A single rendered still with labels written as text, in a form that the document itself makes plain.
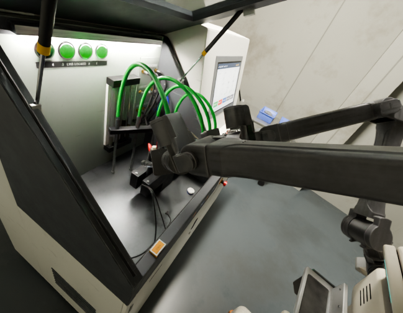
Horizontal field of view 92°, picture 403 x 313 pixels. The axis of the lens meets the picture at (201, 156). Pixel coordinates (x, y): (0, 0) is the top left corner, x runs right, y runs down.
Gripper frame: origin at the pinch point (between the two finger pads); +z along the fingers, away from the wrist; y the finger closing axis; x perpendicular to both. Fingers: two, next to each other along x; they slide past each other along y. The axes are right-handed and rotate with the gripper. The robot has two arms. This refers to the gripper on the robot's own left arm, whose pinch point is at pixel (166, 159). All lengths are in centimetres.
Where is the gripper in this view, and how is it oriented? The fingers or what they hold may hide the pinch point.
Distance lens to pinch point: 59.4
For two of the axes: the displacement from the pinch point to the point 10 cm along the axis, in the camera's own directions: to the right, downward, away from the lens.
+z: -3.2, 0.1, 9.5
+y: -9.4, 1.4, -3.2
